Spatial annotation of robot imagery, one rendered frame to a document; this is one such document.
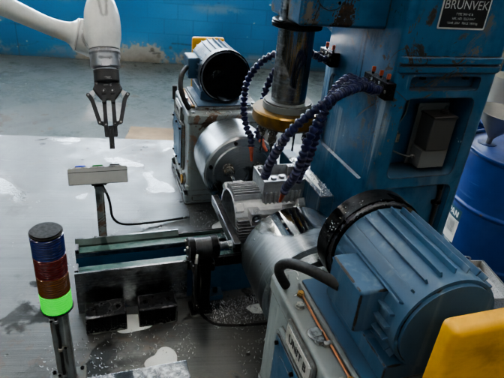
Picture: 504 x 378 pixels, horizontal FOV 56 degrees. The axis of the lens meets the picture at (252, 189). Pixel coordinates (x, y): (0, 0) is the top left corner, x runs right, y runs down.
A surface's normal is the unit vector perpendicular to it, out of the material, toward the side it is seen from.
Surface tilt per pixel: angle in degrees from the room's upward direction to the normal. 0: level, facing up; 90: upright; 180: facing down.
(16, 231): 0
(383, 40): 90
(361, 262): 0
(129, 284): 90
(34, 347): 0
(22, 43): 90
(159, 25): 90
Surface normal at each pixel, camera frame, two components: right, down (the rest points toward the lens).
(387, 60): -0.95, 0.07
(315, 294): 0.08, -0.88
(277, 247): -0.54, -0.63
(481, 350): 0.29, 0.48
